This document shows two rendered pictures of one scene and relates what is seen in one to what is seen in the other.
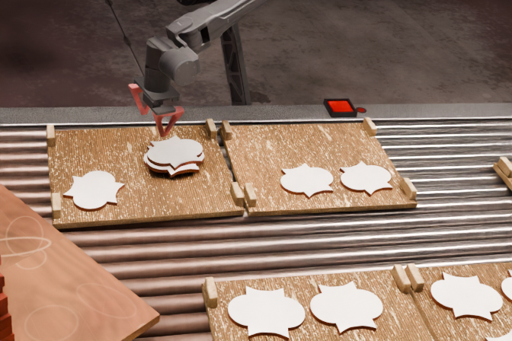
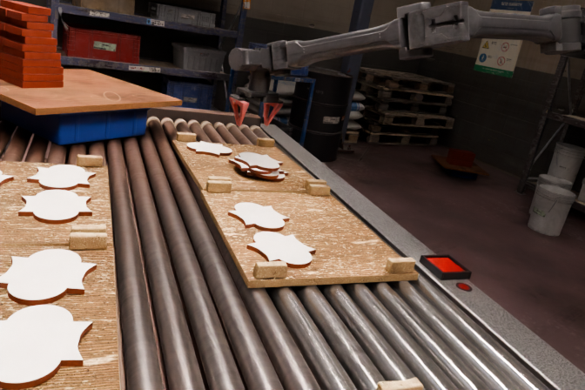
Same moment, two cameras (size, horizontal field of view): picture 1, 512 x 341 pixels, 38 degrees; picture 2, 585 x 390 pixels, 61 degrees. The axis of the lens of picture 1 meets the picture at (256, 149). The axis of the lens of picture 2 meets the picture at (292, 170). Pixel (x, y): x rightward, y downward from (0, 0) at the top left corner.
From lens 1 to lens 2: 187 cm
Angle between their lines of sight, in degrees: 75
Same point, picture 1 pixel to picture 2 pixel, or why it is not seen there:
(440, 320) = (16, 252)
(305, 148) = (323, 226)
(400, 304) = (53, 234)
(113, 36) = not seen: outside the picture
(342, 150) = (337, 246)
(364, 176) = (283, 245)
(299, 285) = (95, 194)
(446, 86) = not seen: outside the picture
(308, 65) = not seen: outside the picture
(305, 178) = (259, 213)
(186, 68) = (236, 54)
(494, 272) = (95, 315)
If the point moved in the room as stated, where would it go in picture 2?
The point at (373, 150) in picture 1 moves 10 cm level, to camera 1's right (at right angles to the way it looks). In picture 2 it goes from (354, 267) to (364, 296)
